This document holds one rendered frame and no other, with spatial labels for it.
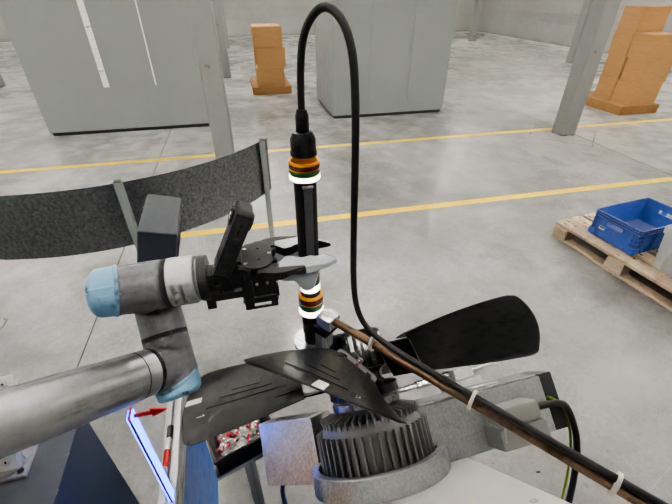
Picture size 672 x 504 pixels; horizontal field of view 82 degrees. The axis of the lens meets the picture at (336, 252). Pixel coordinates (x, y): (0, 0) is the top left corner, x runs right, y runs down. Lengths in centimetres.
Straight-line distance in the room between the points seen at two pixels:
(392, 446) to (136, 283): 51
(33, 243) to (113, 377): 216
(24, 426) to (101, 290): 18
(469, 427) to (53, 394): 71
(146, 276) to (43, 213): 202
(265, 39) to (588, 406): 783
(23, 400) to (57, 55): 655
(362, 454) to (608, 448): 183
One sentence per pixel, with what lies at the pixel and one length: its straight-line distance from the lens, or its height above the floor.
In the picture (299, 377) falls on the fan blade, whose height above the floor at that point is 142.
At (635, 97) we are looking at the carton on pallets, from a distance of 878.
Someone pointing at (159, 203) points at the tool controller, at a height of 124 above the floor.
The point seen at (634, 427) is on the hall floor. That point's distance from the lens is 263.
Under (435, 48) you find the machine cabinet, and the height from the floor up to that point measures 102.
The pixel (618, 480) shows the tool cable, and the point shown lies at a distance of 59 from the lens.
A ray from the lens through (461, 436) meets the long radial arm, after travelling 89.
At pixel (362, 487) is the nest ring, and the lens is 75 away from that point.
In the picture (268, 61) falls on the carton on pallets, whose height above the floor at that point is 62.
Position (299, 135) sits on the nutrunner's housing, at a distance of 53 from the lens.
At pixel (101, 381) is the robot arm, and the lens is 63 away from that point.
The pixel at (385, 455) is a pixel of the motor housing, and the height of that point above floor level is 116.
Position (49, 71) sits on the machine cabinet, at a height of 89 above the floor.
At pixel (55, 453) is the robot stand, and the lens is 113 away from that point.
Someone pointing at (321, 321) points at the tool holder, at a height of 137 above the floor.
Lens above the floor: 184
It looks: 34 degrees down
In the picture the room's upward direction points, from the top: straight up
